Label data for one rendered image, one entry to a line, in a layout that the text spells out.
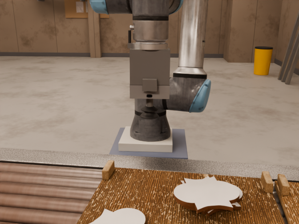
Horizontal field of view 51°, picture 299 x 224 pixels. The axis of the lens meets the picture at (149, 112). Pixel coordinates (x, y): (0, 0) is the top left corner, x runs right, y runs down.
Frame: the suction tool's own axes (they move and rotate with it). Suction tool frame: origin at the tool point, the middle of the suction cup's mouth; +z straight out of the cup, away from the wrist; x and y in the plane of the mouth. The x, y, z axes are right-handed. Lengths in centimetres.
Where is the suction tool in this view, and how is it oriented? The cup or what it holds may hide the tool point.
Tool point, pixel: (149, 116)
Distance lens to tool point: 70.8
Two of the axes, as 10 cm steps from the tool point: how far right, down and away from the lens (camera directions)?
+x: 0.1, -2.7, 9.6
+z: -0.1, 9.6, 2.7
